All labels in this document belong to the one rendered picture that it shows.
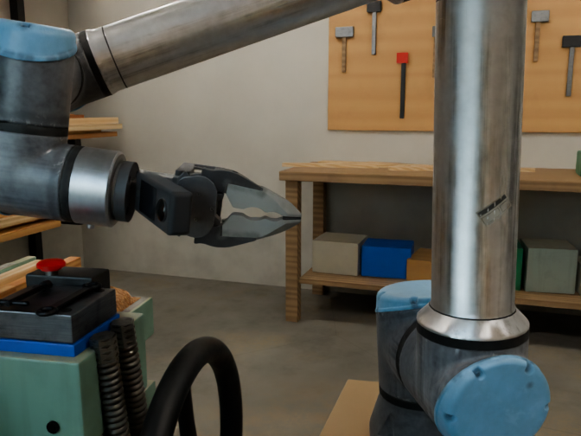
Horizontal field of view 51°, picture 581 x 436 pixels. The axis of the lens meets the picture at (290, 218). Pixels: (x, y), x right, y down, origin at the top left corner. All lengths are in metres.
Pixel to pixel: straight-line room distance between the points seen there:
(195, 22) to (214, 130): 3.28
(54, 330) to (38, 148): 0.22
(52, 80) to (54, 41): 0.04
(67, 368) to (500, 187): 0.53
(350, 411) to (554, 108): 2.74
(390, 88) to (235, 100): 1.02
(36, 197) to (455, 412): 0.56
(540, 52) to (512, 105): 2.90
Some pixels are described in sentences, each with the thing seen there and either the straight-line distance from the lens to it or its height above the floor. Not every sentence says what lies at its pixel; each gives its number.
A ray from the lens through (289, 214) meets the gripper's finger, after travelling 0.69.
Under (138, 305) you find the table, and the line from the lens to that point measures 0.92.
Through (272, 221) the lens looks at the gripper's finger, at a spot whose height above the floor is 1.06.
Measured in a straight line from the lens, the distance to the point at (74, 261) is 1.06.
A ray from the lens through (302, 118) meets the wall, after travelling 3.88.
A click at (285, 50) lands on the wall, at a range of 3.92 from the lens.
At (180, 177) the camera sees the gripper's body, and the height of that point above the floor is 1.11.
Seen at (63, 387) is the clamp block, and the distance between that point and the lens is 0.61.
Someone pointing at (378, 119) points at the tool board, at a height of 1.11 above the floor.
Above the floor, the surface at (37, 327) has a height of 0.99.
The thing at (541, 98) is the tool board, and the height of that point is 1.24.
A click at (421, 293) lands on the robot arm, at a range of 1.00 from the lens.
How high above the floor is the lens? 1.19
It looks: 10 degrees down
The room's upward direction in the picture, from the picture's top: straight up
